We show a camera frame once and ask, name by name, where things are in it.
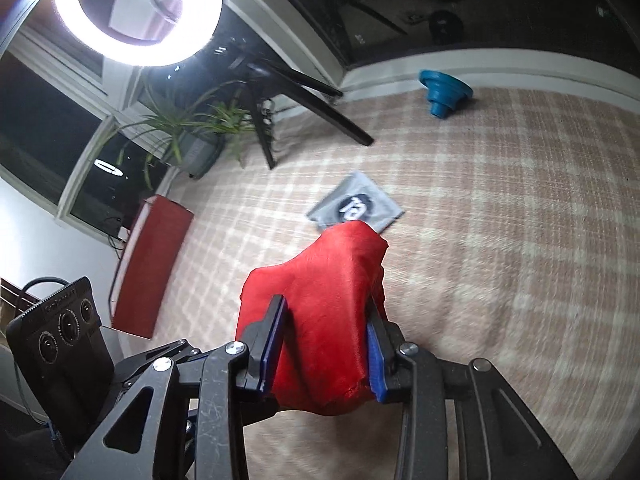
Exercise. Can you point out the grey printed packet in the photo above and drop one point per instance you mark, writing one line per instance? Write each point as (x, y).
(340, 200)

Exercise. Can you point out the blue plastic funnel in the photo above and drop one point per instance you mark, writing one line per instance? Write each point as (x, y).
(442, 85)

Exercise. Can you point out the red pillow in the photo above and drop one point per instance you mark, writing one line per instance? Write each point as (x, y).
(325, 310)

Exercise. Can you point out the red box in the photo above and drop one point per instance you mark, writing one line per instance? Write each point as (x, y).
(150, 260)

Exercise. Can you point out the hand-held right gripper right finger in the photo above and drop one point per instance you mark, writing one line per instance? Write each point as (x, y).
(376, 365)

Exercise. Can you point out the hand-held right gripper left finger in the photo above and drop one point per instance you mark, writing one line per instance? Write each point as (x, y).
(270, 345)

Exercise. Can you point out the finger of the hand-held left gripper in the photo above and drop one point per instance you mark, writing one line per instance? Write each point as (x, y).
(142, 359)

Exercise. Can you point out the green potted plant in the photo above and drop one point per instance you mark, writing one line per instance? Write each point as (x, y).
(190, 130)

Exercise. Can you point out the black tripod stand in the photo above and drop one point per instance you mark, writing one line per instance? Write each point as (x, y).
(310, 97)

